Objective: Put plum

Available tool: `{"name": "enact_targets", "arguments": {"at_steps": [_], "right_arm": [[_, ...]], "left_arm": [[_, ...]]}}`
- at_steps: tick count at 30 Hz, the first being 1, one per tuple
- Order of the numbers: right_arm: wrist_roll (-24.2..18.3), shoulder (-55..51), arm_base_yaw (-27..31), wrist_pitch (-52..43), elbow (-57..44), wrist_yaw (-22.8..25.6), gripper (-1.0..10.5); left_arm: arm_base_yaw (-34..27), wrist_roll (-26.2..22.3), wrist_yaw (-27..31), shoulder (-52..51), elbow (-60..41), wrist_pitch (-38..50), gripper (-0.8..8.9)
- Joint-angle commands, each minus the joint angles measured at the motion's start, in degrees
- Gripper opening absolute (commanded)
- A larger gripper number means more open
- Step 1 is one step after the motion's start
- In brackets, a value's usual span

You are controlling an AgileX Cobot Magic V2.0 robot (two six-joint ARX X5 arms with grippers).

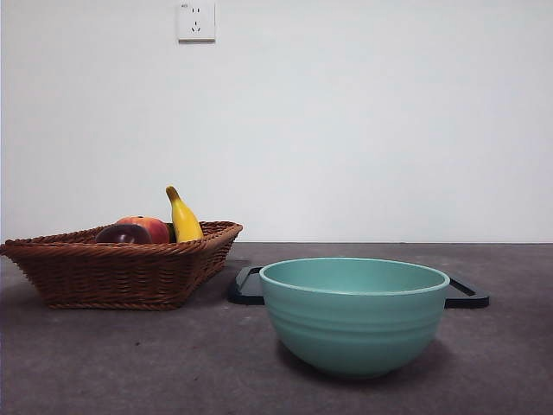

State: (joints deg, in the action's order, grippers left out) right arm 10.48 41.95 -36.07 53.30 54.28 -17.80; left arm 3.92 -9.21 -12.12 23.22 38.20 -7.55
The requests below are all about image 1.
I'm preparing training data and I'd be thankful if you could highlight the white wall socket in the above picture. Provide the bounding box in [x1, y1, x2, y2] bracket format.
[177, 3, 216, 43]

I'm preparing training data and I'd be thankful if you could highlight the yellow banana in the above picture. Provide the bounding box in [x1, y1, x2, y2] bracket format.
[165, 185, 204, 243]

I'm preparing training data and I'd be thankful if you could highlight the brown wicker basket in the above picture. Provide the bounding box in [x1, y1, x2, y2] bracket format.
[0, 220, 244, 311]

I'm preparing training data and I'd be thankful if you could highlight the black rectangular tray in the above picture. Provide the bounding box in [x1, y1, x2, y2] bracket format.
[227, 265, 491, 309]

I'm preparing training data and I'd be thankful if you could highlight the teal ribbed bowl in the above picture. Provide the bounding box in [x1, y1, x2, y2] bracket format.
[258, 257, 451, 380]

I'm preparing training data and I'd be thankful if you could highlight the red orange peach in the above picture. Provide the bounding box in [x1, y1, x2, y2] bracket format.
[115, 215, 171, 245]

